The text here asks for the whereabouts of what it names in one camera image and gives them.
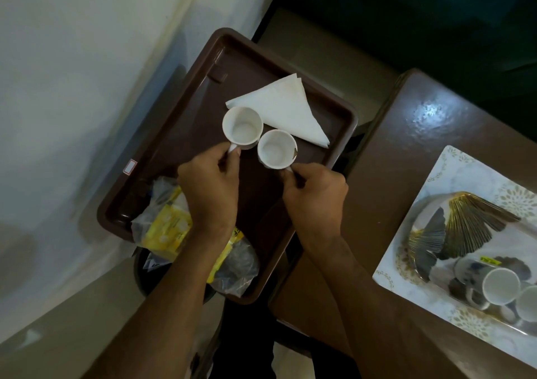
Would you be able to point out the white cup with gold mark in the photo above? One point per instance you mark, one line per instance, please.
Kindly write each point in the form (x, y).
(276, 150)

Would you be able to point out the person's right hand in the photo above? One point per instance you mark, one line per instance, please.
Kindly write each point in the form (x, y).
(316, 206)

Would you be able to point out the person's right forearm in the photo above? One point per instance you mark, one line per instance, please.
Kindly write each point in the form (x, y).
(360, 307)

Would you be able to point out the yellow packet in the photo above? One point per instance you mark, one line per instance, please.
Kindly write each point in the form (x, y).
(168, 227)

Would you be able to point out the grey patterned white mug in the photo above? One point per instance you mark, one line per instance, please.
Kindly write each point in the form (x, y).
(528, 303)
(497, 284)

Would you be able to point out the dark green sofa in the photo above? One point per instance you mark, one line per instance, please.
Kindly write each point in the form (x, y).
(419, 22)

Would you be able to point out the white folded napkin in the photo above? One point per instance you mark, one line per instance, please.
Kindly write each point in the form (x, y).
(289, 110)

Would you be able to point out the white gold-leaf patterned tray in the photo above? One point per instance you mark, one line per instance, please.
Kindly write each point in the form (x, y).
(470, 181)

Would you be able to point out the brown plastic tray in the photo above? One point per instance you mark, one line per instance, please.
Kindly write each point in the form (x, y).
(201, 110)

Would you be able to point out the clear plastic bag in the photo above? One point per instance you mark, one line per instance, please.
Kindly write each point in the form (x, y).
(235, 265)

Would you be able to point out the person's right thumb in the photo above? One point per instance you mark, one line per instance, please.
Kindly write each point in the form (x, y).
(287, 178)

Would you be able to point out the person's left hand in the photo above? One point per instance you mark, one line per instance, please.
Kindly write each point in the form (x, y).
(207, 189)

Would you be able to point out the person's left forearm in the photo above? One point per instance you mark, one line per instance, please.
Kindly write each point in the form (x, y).
(163, 307)

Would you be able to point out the person's left thumb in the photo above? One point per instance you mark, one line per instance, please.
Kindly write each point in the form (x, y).
(233, 156)

